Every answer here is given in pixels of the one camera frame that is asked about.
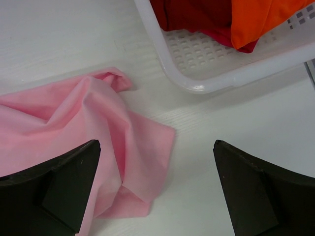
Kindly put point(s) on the pink t shirt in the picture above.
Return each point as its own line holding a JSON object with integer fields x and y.
{"x": 41, "y": 123}

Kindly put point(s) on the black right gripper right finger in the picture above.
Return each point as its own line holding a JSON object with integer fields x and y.
{"x": 264, "y": 199}

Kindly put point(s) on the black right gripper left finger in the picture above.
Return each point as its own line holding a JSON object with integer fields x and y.
{"x": 49, "y": 199}

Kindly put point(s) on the white plastic basket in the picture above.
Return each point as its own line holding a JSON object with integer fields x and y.
{"x": 199, "y": 64}

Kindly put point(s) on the orange t shirt in basket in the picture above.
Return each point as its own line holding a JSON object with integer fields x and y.
{"x": 253, "y": 18}

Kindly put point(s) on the dark red t shirt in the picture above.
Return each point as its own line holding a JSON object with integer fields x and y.
{"x": 210, "y": 17}

